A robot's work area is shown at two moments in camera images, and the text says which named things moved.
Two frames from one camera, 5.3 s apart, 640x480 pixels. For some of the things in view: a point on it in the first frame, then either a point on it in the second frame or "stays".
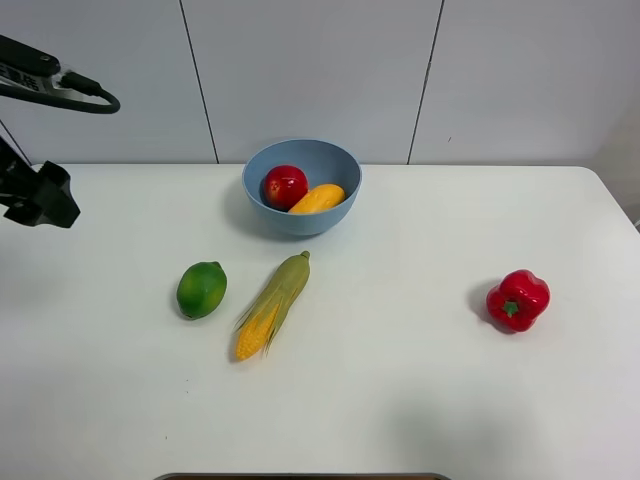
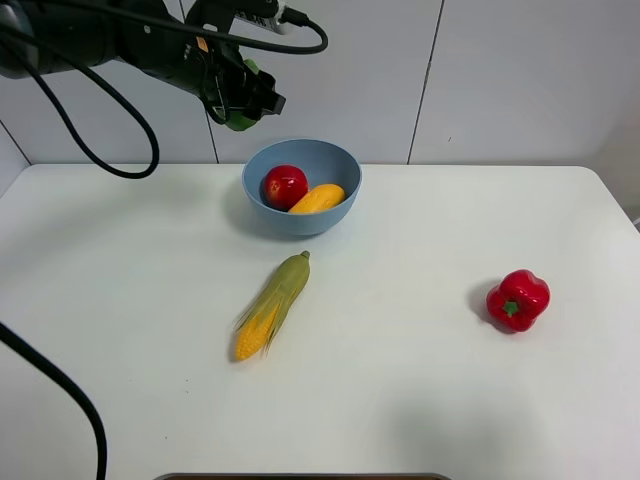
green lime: x=201 y=288 -> x=237 y=120
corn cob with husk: x=254 y=333 stays
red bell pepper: x=516 y=303 stays
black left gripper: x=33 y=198 -> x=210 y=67
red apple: x=282 y=186 stays
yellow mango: x=319 y=199 stays
